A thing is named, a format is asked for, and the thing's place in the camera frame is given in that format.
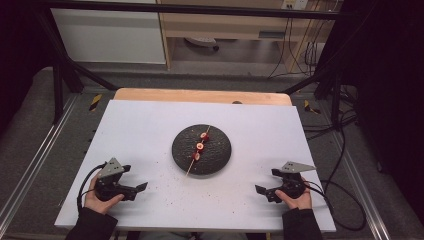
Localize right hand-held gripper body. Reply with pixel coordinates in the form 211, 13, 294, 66
265, 161, 317, 204

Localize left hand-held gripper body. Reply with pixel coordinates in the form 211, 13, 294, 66
94, 157, 138, 203

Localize wooden skewer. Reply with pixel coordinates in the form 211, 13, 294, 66
184, 124, 212, 178

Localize black round plate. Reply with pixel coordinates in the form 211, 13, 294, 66
171, 124, 233, 176

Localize person's right hand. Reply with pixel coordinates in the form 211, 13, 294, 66
274, 177, 314, 211

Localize person's left hand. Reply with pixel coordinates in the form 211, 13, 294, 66
83, 172, 125, 215

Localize white board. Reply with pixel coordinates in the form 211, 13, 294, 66
54, 99, 337, 234

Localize wooden table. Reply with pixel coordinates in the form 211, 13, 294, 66
113, 87, 294, 107

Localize white cabinet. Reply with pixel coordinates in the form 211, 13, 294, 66
50, 7, 167, 65

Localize black curtain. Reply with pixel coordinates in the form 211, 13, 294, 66
319, 0, 424, 218
0, 0, 56, 136

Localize grey chair base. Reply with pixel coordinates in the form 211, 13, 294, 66
184, 36, 221, 52

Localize wooden desk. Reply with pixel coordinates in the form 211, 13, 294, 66
155, 0, 338, 73

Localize white power strip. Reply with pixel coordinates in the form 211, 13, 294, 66
280, 0, 310, 11

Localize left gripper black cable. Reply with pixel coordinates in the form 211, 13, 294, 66
76, 162, 108, 213

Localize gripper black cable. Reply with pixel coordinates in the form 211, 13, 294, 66
303, 179, 367, 232
76, 162, 108, 213

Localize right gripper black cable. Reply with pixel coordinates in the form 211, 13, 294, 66
303, 179, 367, 232

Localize aluminium rail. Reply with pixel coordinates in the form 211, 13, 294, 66
0, 94, 80, 222
327, 131, 394, 240

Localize black floor cables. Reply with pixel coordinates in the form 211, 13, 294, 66
300, 83, 360, 142

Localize hanging black cables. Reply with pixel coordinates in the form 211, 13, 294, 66
267, 15, 330, 80

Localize black metal frame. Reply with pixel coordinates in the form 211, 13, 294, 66
33, 0, 359, 129

